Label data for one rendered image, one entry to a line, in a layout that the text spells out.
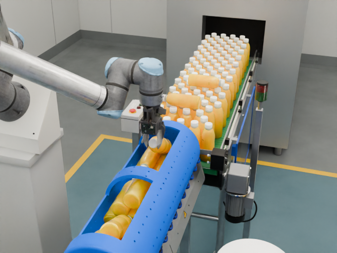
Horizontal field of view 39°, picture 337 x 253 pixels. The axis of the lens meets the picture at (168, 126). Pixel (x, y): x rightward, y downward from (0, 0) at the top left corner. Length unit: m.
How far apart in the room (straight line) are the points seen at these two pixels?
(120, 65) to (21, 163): 0.72
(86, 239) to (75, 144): 2.97
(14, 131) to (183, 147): 0.77
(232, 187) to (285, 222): 1.14
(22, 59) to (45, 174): 0.92
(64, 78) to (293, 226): 2.35
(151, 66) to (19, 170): 0.88
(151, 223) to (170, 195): 0.20
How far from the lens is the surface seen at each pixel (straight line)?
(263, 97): 2.61
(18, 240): 2.62
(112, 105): 1.79
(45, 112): 2.25
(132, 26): 6.87
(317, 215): 3.78
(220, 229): 3.14
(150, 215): 1.71
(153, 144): 1.97
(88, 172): 4.10
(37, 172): 2.36
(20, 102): 2.26
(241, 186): 2.57
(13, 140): 2.32
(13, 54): 1.63
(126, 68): 1.82
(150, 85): 1.79
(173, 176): 1.91
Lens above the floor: 2.27
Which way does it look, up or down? 29 degrees down
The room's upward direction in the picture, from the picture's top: straight up
